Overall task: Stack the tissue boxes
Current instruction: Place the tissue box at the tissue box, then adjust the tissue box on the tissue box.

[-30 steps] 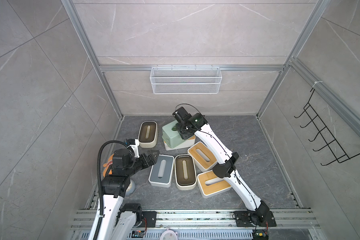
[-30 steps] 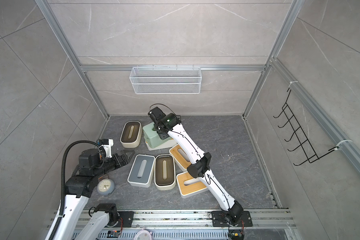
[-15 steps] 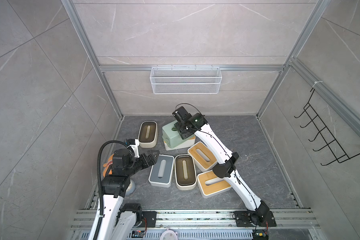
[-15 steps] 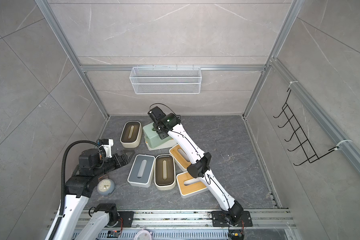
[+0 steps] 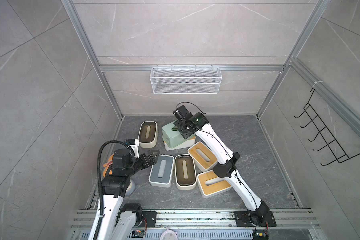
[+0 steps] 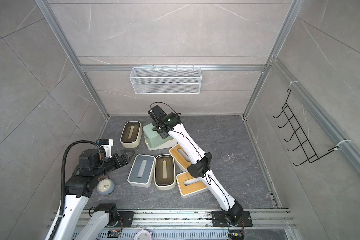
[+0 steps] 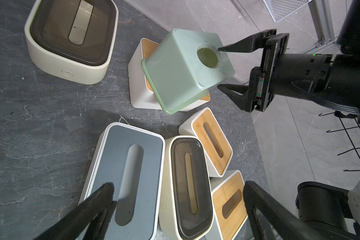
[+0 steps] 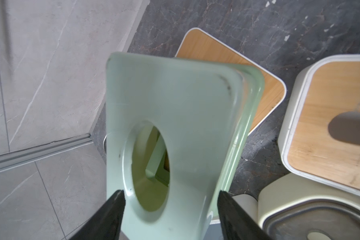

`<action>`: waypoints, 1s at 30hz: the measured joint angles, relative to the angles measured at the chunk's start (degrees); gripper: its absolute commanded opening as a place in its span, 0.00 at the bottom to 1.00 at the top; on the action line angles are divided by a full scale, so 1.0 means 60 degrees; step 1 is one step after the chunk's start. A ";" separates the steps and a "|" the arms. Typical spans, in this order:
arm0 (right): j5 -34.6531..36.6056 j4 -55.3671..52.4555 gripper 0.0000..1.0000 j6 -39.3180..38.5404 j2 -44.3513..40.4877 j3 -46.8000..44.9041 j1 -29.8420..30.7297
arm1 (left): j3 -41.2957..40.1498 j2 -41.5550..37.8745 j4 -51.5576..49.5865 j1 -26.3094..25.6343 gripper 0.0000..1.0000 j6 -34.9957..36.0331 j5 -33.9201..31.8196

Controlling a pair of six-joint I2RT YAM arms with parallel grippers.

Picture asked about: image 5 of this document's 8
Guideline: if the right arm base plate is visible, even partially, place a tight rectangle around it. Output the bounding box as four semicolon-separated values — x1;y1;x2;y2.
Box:
233;211;277;227

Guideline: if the large white bamboo-lid tissue box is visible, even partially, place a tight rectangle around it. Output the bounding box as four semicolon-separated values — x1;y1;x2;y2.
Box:
163;135;196;151

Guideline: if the white round object bottom edge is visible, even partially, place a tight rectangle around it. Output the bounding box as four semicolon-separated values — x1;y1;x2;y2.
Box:
159;230;179;240

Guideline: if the bamboo-lid tissue box front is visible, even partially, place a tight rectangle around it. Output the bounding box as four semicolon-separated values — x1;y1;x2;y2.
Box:
197;170;232;199

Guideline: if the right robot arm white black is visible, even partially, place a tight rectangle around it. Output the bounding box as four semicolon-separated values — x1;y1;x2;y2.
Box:
173;102;271;226

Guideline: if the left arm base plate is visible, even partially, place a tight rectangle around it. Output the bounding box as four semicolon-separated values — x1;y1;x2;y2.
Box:
134;211;157;228

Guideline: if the black wire hook rack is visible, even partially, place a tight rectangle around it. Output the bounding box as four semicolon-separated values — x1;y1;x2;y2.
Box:
294;88;360;167

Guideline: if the white wire mesh basket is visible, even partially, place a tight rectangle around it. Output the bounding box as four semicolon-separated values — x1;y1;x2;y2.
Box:
150;67;223;95

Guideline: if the bamboo-lid tissue box middle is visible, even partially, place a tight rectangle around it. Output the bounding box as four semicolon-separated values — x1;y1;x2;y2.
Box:
188;142;218;172

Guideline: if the orange toy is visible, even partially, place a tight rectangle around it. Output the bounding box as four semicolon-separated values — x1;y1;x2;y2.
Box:
103;154;114;178

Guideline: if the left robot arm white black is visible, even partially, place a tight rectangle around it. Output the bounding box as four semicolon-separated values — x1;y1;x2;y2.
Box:
89;148;160;240

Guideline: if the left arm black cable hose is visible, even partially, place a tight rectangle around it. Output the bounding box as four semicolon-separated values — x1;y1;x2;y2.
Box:
91;140;128;240

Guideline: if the green square tissue box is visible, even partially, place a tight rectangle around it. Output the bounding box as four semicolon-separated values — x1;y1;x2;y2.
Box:
162;122;193;148

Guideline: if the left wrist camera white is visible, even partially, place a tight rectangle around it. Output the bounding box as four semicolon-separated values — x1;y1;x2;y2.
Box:
126;139;140;158

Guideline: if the cream box dark lid centre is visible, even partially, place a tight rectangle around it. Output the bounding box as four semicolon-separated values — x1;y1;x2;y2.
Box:
175;154;197;191

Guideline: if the aluminium mounting rail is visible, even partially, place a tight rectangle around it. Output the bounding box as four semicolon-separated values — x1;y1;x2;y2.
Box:
70;209;322;231

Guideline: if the white box grey-blue lid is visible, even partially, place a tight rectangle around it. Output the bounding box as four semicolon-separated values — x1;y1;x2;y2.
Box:
149;155;175;188

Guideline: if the cream box dark lid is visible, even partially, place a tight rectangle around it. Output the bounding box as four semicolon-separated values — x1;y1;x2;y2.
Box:
175;154;197;191
138;121;158;149

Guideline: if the grey round alarm clock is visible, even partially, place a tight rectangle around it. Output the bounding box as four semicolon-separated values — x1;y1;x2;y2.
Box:
125;180;136;197

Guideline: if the cream box dark lid back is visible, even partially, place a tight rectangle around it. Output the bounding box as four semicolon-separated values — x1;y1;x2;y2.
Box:
138;121;158;149

